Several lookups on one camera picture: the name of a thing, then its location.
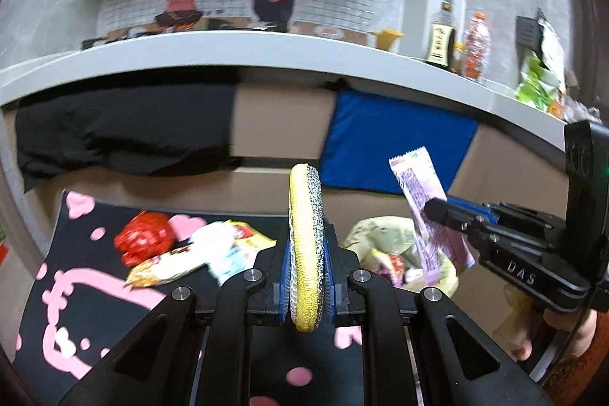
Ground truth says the yellow cup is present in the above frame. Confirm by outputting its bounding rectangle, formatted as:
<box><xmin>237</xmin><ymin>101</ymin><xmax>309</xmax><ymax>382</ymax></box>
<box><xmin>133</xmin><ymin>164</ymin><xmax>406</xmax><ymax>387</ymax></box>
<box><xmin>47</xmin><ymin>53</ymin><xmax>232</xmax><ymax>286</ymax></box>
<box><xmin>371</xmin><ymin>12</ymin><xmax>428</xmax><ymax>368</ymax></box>
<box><xmin>371</xmin><ymin>28</ymin><xmax>403</xmax><ymax>51</ymax></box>

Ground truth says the yellow snack packet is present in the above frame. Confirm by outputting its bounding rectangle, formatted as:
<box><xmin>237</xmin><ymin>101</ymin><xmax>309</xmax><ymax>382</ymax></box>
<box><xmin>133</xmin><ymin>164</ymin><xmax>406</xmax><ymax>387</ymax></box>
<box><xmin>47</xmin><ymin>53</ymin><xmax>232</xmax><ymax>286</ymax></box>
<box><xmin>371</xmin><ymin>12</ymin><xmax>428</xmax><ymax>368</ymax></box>
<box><xmin>125</xmin><ymin>220</ymin><xmax>277</xmax><ymax>288</ymax></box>

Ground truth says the red plastic wrap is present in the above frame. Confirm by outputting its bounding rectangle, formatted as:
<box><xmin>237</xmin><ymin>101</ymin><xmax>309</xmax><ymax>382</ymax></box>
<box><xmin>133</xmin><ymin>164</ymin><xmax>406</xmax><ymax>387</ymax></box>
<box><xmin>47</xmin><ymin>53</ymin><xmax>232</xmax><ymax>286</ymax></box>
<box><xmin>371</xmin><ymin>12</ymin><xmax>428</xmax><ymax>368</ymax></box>
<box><xmin>113</xmin><ymin>210</ymin><xmax>177</xmax><ymax>267</ymax></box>

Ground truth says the blue towel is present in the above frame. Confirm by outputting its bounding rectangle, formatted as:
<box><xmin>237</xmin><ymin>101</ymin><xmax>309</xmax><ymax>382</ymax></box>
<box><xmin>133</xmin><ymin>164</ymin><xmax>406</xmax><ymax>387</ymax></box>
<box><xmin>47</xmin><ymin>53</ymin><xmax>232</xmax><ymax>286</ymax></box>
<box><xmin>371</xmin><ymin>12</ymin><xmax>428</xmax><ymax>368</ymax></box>
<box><xmin>319</xmin><ymin>90</ymin><xmax>479</xmax><ymax>196</ymax></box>

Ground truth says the soy sauce bottle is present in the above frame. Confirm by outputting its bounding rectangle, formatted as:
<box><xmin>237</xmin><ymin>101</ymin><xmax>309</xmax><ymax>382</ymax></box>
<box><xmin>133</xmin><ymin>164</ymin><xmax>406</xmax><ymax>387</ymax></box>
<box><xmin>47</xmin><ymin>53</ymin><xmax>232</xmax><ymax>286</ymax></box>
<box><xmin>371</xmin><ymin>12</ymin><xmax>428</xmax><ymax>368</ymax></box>
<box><xmin>425</xmin><ymin>1</ymin><xmax>456</xmax><ymax>69</ymax></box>

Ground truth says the green snack bag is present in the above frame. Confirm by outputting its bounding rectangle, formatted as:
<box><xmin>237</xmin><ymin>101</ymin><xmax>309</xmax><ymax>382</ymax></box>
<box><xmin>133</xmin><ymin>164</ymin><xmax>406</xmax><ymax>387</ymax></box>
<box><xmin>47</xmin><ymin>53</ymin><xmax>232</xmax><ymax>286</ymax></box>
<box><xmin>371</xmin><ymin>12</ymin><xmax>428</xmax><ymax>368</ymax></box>
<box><xmin>515</xmin><ymin>8</ymin><xmax>567</xmax><ymax>119</ymax></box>

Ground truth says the person's right hand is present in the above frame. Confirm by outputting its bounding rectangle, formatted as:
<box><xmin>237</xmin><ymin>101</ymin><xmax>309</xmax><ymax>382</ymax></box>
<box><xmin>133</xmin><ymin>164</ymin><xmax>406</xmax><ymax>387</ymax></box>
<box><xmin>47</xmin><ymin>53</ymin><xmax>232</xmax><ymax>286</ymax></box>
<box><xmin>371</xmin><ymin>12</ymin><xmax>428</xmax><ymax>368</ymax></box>
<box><xmin>511</xmin><ymin>310</ymin><xmax>598</xmax><ymax>361</ymax></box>

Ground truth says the yellow scouring sponge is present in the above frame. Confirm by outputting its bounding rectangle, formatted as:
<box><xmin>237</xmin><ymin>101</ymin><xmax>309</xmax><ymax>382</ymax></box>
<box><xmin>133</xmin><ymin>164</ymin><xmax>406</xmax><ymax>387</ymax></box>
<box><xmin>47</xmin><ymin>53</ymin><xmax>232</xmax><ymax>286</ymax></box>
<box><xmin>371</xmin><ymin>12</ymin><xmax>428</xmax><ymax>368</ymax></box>
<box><xmin>288</xmin><ymin>163</ymin><xmax>325</xmax><ymax>333</ymax></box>

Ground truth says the trash bin with yellow bag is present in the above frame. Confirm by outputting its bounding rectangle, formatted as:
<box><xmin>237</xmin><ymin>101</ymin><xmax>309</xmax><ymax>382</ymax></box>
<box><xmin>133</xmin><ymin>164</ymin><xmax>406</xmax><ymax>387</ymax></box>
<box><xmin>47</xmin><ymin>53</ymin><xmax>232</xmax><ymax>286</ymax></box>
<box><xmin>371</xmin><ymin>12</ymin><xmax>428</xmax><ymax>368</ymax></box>
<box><xmin>340</xmin><ymin>217</ymin><xmax>458</xmax><ymax>297</ymax></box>

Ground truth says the purple snack wrapper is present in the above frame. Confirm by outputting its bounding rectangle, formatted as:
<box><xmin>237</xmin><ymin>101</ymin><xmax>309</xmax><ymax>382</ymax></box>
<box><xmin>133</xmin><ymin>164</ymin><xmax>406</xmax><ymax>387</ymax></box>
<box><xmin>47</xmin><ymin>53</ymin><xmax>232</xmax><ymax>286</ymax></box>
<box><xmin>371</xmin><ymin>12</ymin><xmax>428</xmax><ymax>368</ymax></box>
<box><xmin>388</xmin><ymin>145</ymin><xmax>477</xmax><ymax>286</ymax></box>

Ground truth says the orange capped drink bottle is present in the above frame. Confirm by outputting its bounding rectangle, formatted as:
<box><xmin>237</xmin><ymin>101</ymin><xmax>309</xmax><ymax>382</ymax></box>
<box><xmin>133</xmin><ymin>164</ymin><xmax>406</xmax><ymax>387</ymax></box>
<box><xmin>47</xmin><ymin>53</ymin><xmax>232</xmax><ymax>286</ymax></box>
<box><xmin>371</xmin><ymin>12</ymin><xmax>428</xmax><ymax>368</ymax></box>
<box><xmin>461</xmin><ymin>11</ymin><xmax>491</xmax><ymax>80</ymax></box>

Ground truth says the black cloth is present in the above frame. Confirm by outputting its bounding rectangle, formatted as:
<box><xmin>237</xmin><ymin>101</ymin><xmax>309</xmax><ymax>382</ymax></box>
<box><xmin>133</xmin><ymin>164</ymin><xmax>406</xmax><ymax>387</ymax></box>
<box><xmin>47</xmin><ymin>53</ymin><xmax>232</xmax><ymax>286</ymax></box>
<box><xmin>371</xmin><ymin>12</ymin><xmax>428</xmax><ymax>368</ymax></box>
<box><xmin>14</xmin><ymin>83</ymin><xmax>236</xmax><ymax>191</ymax></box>

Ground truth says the black mat with pink pattern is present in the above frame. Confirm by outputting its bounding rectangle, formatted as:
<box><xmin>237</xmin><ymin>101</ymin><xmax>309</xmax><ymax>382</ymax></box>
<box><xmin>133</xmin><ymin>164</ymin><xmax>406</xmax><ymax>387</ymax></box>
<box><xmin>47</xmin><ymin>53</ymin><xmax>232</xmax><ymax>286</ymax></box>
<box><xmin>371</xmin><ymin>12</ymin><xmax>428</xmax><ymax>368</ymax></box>
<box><xmin>13</xmin><ymin>191</ymin><xmax>363</xmax><ymax>405</ymax></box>

